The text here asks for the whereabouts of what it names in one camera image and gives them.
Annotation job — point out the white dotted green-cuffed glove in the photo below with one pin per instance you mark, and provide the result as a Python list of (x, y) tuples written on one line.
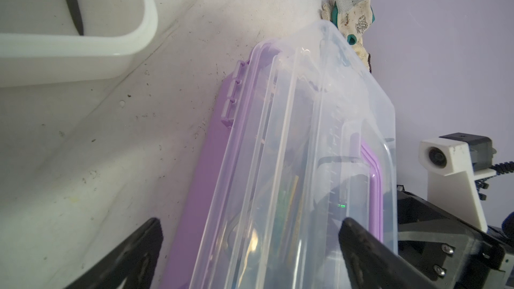
[(352, 18)]

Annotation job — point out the purple clear-lid toolbox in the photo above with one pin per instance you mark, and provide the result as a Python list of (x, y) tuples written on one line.
[(301, 138)]

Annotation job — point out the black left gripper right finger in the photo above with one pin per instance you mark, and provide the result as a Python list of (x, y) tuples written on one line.
[(371, 265)]

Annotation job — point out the cream printed work glove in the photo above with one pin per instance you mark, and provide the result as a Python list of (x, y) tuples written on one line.
[(359, 49)]

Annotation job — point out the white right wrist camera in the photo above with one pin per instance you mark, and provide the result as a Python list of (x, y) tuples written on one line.
[(454, 163)]

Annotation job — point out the white plastic toolbox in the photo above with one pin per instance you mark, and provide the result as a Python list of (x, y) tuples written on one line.
[(40, 44)]

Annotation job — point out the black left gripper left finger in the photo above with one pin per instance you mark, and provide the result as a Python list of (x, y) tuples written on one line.
[(131, 264)]

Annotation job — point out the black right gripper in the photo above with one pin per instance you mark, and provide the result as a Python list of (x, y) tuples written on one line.
[(450, 252)]

